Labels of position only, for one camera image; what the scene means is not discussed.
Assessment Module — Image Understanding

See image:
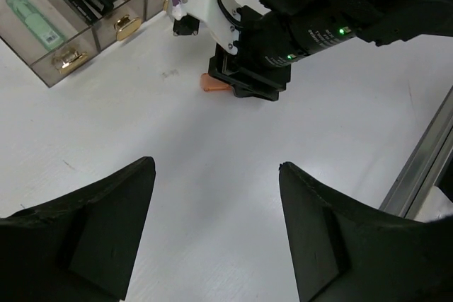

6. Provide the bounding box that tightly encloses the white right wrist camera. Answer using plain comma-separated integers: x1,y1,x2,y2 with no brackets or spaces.
172,0,245,56

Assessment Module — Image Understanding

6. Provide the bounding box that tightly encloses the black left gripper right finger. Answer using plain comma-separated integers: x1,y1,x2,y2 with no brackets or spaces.
279,162,452,301

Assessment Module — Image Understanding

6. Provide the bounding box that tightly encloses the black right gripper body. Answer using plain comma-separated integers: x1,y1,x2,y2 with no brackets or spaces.
208,6,294,102

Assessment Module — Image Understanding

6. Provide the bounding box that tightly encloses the aluminium frame rail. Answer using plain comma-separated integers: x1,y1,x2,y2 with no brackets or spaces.
379,91,452,219

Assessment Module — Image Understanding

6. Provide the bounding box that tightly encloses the left brown transparent container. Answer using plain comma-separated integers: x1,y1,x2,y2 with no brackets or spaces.
1,0,99,88

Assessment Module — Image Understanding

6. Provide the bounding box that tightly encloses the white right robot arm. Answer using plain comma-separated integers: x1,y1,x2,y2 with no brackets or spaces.
208,0,452,101

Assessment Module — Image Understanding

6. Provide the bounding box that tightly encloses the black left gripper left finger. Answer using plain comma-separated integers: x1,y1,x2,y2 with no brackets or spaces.
1,156,156,301

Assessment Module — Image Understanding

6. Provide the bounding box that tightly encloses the orange pen cap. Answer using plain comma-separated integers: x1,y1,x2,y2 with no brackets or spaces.
200,73,231,92

